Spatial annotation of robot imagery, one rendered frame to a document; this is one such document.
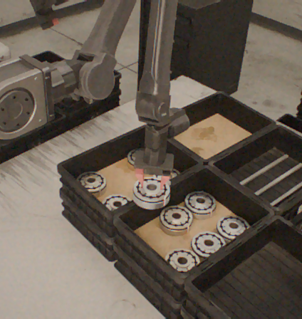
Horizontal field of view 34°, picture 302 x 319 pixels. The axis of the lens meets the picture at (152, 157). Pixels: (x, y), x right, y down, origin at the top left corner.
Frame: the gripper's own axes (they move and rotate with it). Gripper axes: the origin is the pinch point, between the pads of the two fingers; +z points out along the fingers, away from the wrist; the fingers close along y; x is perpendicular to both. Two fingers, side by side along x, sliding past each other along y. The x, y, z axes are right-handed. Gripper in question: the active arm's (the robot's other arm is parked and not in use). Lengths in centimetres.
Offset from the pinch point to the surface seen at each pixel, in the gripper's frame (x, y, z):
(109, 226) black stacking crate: -1.2, 11.7, 18.7
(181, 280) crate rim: 20.7, -10.1, 13.5
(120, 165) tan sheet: -35.3, 12.4, 22.2
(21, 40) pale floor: -301, 132, 103
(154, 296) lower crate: 13.2, -3.7, 31.3
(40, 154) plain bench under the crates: -54, 47, 35
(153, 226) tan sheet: -6.9, -1.5, 22.5
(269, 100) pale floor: -232, -81, 101
